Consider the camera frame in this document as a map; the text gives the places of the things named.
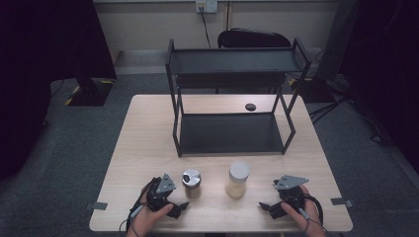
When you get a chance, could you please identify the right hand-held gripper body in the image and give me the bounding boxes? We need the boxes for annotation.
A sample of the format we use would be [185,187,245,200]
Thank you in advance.
[272,174,310,209]

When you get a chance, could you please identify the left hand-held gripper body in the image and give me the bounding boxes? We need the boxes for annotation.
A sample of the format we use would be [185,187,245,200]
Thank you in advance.
[145,173,178,212]

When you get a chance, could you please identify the silver lid spice jar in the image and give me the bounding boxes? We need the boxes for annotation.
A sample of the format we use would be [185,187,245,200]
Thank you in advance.
[182,168,203,199]

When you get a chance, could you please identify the white lid glass jar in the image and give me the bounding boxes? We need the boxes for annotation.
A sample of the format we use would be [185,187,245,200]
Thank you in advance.
[224,160,251,199]

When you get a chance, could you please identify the black metal two-tier rack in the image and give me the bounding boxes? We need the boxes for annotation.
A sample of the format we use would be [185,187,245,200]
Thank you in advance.
[165,37,312,158]

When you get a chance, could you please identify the person's left hand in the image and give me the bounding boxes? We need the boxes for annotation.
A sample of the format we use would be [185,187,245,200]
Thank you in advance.
[126,182,175,237]

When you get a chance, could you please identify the person's right hand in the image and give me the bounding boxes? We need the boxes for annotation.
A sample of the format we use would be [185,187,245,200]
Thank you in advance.
[280,184,328,237]

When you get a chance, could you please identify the grey tape strip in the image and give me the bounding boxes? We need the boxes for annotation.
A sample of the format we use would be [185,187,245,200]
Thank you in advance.
[84,200,109,212]
[330,197,356,208]

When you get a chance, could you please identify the black stand base yellow tape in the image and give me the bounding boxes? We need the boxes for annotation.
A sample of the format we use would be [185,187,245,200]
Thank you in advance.
[288,76,336,104]
[63,76,117,108]

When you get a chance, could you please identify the black chair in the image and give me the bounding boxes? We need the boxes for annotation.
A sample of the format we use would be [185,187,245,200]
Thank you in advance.
[216,27,293,49]

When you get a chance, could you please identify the grey upright panel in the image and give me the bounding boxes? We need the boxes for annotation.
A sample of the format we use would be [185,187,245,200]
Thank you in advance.
[315,0,361,82]

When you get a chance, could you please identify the dark curtain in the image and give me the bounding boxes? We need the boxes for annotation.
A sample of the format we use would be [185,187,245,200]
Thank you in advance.
[0,0,118,182]
[340,0,419,174]

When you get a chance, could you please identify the left hand-held gripper cable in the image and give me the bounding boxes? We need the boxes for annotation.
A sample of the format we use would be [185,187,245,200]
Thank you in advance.
[119,179,156,237]

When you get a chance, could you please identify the hand-held gripper cable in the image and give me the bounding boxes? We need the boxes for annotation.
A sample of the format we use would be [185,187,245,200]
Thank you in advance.
[119,179,156,237]
[297,193,332,237]

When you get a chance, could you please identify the right hand-held gripper cable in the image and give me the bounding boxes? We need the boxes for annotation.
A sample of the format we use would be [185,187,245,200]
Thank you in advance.
[297,193,332,237]

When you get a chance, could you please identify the black floor cables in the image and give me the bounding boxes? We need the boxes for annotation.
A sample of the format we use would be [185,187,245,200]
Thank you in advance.
[308,94,354,125]

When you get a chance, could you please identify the black power cable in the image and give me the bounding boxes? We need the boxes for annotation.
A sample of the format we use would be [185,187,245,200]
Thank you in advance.
[199,6,212,49]

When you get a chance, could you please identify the white wall outlet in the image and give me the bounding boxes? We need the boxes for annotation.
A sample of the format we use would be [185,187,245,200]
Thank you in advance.
[195,0,219,15]

